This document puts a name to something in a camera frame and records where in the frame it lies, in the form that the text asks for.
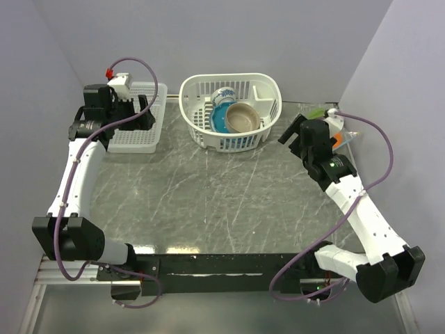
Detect clear zip top bag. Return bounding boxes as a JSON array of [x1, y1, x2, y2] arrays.
[[307, 108, 361, 150]]

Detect clear perforated plastic tray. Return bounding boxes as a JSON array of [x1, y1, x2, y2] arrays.
[[108, 81, 168, 154]]

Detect orange fake fruit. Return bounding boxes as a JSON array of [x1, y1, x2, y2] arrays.
[[332, 132, 346, 151]]

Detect green fake apple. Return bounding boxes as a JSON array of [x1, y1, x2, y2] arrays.
[[307, 108, 326, 120]]

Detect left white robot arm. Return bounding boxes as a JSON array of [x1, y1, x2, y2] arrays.
[[32, 81, 165, 281]]

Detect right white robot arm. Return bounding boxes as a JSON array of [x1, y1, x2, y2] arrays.
[[269, 109, 426, 303]]

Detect white plastic dish basket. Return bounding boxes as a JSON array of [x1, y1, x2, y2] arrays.
[[179, 73, 282, 153]]

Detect beige ceramic bowl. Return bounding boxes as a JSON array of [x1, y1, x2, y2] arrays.
[[226, 103, 260, 133]]

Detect blue plate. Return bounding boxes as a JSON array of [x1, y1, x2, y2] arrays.
[[209, 102, 234, 134]]

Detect blue floral white cup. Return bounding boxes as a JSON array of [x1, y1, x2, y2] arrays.
[[211, 86, 236, 106]]

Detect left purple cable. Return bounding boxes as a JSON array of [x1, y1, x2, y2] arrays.
[[54, 56, 164, 310]]

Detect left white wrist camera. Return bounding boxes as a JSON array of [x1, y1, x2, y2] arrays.
[[105, 68, 132, 100]]

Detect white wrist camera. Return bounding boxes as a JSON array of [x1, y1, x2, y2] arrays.
[[324, 108, 344, 137], [105, 68, 132, 100]]

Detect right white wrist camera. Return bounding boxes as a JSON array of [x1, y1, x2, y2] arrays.
[[324, 108, 344, 137]]

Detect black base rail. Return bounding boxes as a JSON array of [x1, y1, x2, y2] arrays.
[[97, 253, 340, 301]]

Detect aluminium frame rail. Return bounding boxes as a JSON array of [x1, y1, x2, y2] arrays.
[[19, 253, 140, 334]]

